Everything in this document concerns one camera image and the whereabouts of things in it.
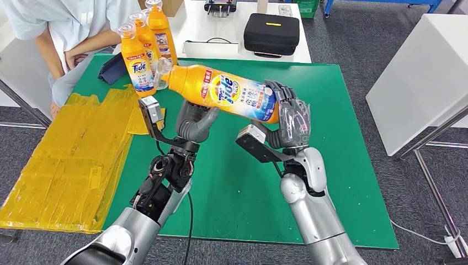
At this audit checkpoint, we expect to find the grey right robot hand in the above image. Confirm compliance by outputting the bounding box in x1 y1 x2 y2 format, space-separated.
252 79 311 150

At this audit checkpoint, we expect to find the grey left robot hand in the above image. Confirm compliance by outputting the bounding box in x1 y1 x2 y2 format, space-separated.
175 100 221 144

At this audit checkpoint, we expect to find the orange detergent bottle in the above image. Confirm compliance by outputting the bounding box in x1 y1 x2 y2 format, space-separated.
118 23 157 98
129 10 162 76
145 0 179 67
153 56 280 124

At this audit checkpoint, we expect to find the green table mat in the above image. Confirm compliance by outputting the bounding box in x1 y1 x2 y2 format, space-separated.
73 54 399 251

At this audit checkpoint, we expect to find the black carrying case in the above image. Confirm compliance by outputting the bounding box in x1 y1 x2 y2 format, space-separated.
243 14 301 59

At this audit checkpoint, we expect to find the blue tablet case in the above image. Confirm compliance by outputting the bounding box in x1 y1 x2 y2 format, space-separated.
98 52 127 86

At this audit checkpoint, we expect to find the green plastic crate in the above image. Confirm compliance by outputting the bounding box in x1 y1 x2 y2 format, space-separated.
291 0 321 20

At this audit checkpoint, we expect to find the brown cardboard box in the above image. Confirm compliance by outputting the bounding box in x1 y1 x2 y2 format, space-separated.
137 0 185 18

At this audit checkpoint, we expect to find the black controller device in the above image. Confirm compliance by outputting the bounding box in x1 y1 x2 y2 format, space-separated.
204 0 238 19

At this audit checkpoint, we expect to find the white side table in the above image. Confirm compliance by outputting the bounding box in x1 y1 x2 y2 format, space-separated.
366 14 468 253

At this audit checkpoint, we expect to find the person's left hand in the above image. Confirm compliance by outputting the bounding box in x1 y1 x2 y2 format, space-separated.
65 50 89 70

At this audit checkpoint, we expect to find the blue metal rack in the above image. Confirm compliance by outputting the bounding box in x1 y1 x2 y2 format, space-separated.
323 0 445 19

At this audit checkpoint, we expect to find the yellow taped cardboard sheet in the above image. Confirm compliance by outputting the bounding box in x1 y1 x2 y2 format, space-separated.
0 84 166 234

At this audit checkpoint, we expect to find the person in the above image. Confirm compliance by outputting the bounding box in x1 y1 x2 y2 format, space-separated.
0 0 141 120

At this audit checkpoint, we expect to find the white seat with metal legs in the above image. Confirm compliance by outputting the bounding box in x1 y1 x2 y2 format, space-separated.
0 36 56 127

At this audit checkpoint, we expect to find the white power strip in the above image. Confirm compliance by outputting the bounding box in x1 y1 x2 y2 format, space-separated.
444 226 466 261

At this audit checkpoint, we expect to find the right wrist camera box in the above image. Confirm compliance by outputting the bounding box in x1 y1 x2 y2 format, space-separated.
235 124 293 164

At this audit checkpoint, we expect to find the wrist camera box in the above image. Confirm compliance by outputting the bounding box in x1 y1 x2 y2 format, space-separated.
235 124 293 164
138 96 200 151

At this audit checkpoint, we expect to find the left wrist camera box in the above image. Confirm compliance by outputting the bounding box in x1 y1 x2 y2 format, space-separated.
138 96 200 151

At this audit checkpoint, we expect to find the black cable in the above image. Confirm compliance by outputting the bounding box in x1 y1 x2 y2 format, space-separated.
185 38 239 45

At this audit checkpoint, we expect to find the white power cable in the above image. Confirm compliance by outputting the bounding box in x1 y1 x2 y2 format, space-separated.
389 219 460 246

